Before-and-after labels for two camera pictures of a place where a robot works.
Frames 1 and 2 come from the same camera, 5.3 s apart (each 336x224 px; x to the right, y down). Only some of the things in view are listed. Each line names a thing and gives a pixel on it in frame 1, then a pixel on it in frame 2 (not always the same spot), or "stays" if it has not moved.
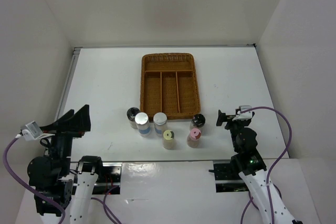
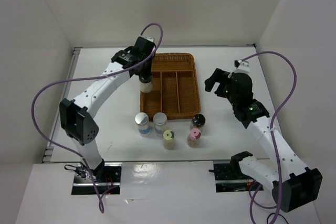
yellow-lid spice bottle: [168, 139] stays
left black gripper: [72, 124] to [146, 72]
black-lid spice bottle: [131, 113] to [145, 83]
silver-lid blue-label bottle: [142, 121] stays
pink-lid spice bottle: [193, 137] stays
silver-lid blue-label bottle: [160, 120] stays
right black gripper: [222, 117] to [219, 75]
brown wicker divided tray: [169, 85] stays
